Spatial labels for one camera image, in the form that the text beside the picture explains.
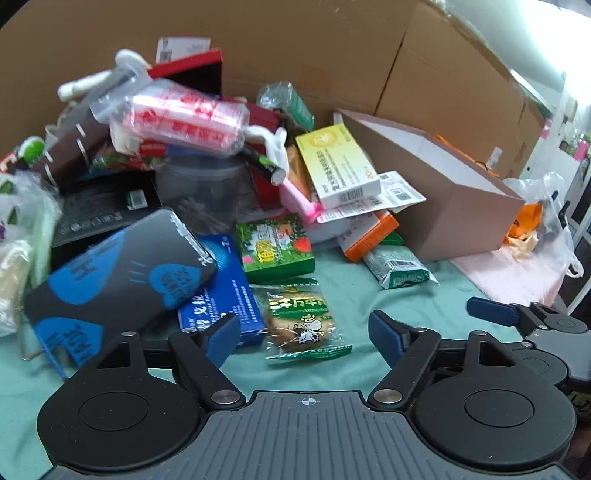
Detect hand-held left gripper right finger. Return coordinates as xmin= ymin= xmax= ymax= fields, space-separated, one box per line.
xmin=367 ymin=310 xmax=527 ymax=412

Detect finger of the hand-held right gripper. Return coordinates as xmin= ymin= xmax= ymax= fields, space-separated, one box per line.
xmin=466 ymin=297 xmax=549 ymax=331

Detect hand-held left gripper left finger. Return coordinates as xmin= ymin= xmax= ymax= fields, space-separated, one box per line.
xmin=95 ymin=312 xmax=245 ymax=412

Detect green cow snack packet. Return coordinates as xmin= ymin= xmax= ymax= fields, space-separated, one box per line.
xmin=264 ymin=277 xmax=355 ymax=361

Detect teal cloth covered desktop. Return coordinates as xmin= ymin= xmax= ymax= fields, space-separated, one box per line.
xmin=0 ymin=240 xmax=570 ymax=407

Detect pink cloth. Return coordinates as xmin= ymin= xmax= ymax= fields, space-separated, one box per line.
xmin=449 ymin=248 xmax=570 ymax=306

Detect blue cardboard box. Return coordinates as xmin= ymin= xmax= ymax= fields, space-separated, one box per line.
xmin=177 ymin=234 xmax=267 ymax=348

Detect green tissue packet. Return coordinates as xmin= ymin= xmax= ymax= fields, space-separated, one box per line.
xmin=361 ymin=246 xmax=440 ymax=291

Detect orange bag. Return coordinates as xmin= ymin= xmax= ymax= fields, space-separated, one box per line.
xmin=505 ymin=202 xmax=544 ymax=246

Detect orange cardboard box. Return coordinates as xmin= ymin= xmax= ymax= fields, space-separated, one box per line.
xmin=336 ymin=210 xmax=401 ymax=265

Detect green printed box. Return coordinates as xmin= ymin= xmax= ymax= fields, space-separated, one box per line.
xmin=235 ymin=213 xmax=317 ymax=285

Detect white plastic bag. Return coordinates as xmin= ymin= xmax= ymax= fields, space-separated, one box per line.
xmin=502 ymin=172 xmax=585 ymax=278

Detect blue black phone case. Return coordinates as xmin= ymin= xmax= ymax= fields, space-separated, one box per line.
xmin=23 ymin=207 xmax=219 ymax=380

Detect open brown cardboard box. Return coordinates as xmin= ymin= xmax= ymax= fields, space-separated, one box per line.
xmin=331 ymin=107 xmax=526 ymax=263

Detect white barcode slip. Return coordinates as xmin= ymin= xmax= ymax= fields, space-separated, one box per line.
xmin=316 ymin=170 xmax=427 ymax=225

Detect clear round plastic container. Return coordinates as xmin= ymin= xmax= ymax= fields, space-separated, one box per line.
xmin=154 ymin=156 xmax=246 ymax=234

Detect pink razor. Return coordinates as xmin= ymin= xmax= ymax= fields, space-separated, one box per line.
xmin=278 ymin=176 xmax=323 ymax=225

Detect black flat package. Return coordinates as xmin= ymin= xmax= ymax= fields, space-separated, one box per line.
xmin=50 ymin=174 xmax=163 ymax=254

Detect yellow white medicine box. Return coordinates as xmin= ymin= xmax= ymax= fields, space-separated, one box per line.
xmin=294 ymin=123 xmax=382 ymax=212

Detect black pen green label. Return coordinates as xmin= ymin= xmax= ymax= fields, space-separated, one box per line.
xmin=237 ymin=143 xmax=288 ymax=186

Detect white cotton glove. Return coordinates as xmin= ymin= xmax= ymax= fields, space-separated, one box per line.
xmin=245 ymin=126 xmax=291 ymax=178
xmin=57 ymin=48 xmax=151 ymax=103

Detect red green snack packet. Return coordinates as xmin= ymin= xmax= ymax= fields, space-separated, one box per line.
xmin=89 ymin=154 xmax=155 ymax=175

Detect bag of cotton swabs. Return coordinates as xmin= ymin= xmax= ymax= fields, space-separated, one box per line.
xmin=0 ymin=173 xmax=63 ymax=339

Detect dark red box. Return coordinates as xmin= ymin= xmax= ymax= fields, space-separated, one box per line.
xmin=244 ymin=102 xmax=283 ymax=140

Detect zip bag red white packets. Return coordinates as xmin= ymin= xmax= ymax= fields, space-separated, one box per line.
xmin=89 ymin=78 xmax=251 ymax=161

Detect brown striped bar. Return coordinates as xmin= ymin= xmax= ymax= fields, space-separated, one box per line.
xmin=43 ymin=107 xmax=115 ymax=188

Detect green white round toy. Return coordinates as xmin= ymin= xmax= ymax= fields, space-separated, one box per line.
xmin=17 ymin=135 xmax=48 ymax=163

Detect red flat box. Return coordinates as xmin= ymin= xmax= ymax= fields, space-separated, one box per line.
xmin=147 ymin=48 xmax=225 ymax=99

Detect white shipping label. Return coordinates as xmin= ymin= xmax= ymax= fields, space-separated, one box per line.
xmin=156 ymin=36 xmax=212 ymax=64

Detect large brown cardboard box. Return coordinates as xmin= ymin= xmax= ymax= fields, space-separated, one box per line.
xmin=0 ymin=0 xmax=571 ymax=185

